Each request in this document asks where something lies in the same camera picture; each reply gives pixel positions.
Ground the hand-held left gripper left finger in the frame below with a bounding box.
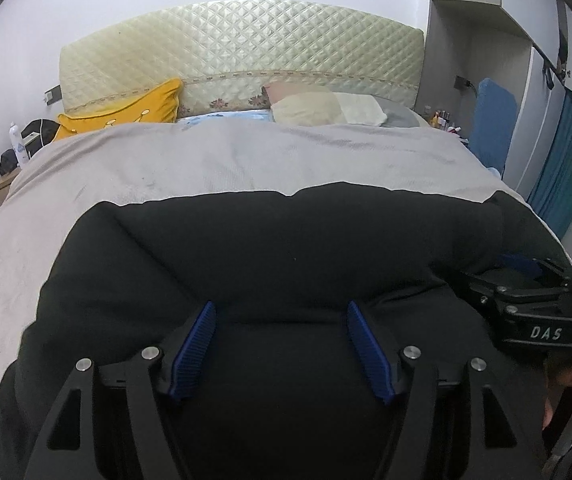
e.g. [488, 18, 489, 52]
[23, 301, 217, 480]

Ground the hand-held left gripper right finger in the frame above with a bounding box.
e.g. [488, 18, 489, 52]
[347, 301, 549, 480]

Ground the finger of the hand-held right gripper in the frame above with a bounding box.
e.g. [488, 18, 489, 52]
[458, 270, 567, 321]
[498, 254, 572, 286]

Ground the black puffer jacket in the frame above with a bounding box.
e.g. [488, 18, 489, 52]
[0, 180, 572, 480]

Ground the blue curtain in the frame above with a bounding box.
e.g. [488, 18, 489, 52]
[526, 87, 572, 238]

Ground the blue cushion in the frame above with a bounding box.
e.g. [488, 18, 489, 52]
[468, 78, 518, 178]

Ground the row of small bottles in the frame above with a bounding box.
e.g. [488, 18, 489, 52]
[423, 105, 462, 133]

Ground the grey pillow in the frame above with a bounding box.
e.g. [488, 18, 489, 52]
[376, 100, 429, 128]

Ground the grey bed blanket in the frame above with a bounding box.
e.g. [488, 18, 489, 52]
[0, 119, 572, 461]

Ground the cream towel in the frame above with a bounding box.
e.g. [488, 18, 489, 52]
[336, 92, 387, 126]

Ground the light blue bed sheet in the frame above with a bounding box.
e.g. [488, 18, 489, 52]
[176, 109, 274, 126]

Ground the white wardrobe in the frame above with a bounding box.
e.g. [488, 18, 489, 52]
[413, 0, 572, 201]

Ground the yellow pillow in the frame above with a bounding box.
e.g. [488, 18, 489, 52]
[56, 78, 184, 140]

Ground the wooden nightstand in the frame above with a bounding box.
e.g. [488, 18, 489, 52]
[0, 167, 21, 211]

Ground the beige pillow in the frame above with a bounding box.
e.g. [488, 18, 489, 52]
[271, 92, 347, 126]

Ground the black bag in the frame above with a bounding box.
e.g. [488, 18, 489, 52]
[0, 119, 59, 173]

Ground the white spray bottle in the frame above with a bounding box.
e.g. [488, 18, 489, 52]
[10, 122, 29, 166]

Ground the pink pillow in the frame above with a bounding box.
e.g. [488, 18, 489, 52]
[263, 81, 334, 106]

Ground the cream quilted headboard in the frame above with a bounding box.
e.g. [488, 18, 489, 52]
[60, 0, 425, 116]

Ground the black hanging strap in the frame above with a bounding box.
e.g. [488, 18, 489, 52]
[543, 45, 569, 90]

